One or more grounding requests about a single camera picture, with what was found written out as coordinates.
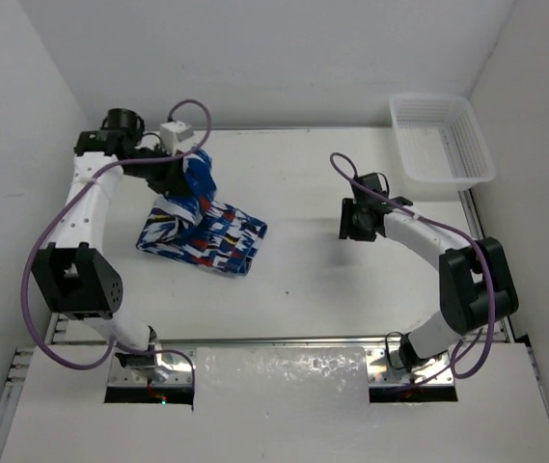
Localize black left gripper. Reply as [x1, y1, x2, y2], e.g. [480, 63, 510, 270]
[124, 144, 190, 198]

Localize blue white red patterned trousers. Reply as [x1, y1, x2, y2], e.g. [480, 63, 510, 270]
[135, 150, 267, 276]

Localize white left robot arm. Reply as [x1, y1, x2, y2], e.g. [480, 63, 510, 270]
[20, 108, 268, 359]

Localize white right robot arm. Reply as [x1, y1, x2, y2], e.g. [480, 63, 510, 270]
[339, 173, 519, 372]

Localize white plastic mesh basket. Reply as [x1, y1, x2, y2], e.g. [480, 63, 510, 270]
[389, 93, 496, 195]

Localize white front cover panel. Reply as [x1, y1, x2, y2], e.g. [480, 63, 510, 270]
[2, 344, 549, 462]

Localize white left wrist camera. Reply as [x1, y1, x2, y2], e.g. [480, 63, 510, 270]
[158, 121, 194, 153]

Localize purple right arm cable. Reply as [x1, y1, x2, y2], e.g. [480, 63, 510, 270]
[329, 151, 497, 387]

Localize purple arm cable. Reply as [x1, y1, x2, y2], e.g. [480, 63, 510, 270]
[329, 151, 497, 387]
[20, 99, 213, 390]

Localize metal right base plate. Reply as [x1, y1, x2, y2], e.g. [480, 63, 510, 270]
[364, 346, 456, 387]

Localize metal base plate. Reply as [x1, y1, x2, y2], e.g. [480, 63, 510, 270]
[107, 351, 196, 387]
[364, 346, 456, 387]

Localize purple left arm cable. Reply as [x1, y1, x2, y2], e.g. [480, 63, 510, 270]
[20, 99, 213, 390]

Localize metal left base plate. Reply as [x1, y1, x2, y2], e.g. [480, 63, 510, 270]
[107, 351, 196, 387]

